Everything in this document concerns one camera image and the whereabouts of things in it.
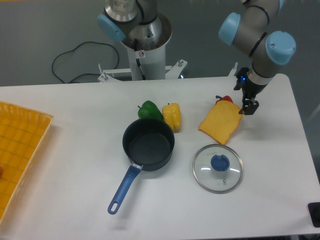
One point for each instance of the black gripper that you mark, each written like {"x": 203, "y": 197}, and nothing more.
{"x": 251, "y": 84}

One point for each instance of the glass pot lid blue knob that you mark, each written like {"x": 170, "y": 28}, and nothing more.
{"x": 217, "y": 168}

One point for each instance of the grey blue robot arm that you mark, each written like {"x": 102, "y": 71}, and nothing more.
{"x": 246, "y": 32}

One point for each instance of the red toy bell pepper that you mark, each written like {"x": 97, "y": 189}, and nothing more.
{"x": 224, "y": 98}

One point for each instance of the yellow toy bell pepper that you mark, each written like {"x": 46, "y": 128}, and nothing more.
{"x": 172, "y": 116}

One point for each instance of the green toy bell pepper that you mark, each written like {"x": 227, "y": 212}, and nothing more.
{"x": 149, "y": 110}

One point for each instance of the black object at table edge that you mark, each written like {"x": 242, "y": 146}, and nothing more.
{"x": 314, "y": 211}

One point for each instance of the yellow woven basket tray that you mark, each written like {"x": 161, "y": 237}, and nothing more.
{"x": 22, "y": 131}

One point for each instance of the black saucepan blue handle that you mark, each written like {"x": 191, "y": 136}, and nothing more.
{"x": 148, "y": 143}

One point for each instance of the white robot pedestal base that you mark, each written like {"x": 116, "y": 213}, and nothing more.
{"x": 146, "y": 48}

